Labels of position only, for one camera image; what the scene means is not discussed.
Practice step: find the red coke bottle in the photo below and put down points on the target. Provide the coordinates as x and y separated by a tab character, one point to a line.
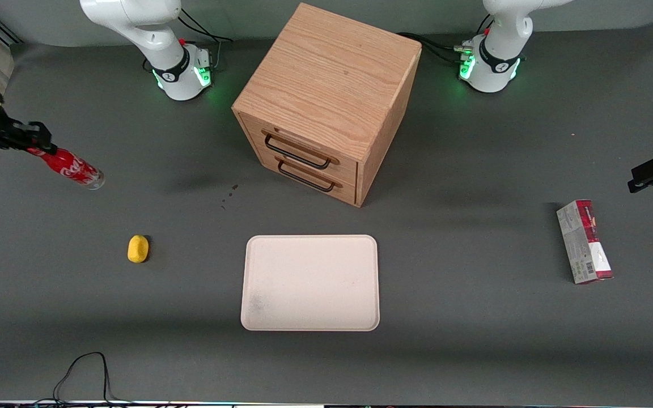
71	168

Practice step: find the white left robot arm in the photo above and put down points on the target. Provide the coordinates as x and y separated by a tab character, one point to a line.
496	51

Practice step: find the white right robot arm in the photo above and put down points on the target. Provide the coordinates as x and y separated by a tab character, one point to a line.
151	34

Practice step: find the cream rectangular tray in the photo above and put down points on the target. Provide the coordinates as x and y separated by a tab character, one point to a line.
309	283

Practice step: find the yellow lemon toy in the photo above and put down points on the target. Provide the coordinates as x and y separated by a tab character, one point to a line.
138	249

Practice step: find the wooden two-drawer cabinet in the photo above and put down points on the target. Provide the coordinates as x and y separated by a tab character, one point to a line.
332	73

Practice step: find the wooden drawer front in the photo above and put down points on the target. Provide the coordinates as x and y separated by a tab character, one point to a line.
344	194
346	170

